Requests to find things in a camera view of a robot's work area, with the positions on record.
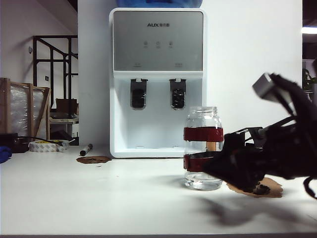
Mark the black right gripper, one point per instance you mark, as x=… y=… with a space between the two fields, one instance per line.
x=292 y=153

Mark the glass bottle with red bands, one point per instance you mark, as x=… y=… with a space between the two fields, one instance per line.
x=203 y=119

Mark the grey dispenser tap lever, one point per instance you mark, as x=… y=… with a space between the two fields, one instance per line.
x=138 y=98
x=177 y=98

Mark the white AUX water dispenser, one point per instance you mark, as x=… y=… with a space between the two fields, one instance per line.
x=158 y=37

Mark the orange metal canister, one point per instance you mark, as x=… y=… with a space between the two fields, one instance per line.
x=212 y=146

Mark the black soldering iron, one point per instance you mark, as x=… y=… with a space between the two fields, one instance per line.
x=260 y=132

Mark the green potted plant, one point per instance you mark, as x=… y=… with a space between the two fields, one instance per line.
x=308 y=80

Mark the black marker pen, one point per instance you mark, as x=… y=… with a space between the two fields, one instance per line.
x=86 y=149

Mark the ceiling light strip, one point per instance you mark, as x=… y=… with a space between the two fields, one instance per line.
x=309 y=29

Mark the light wooden side table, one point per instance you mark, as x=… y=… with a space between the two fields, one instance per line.
x=63 y=120

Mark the brown cardboard box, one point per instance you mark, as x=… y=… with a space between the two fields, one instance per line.
x=67 y=105

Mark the white tape roll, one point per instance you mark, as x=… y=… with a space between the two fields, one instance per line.
x=42 y=147

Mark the black box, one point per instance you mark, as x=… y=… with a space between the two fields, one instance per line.
x=10 y=138

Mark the blue cloth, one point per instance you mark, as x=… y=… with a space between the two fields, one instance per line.
x=4 y=153

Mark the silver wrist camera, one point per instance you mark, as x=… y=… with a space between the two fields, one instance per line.
x=268 y=88

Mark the wooden crate frame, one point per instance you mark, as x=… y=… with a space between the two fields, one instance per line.
x=31 y=111

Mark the black metal stair frame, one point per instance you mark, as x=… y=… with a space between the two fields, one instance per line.
x=35 y=74

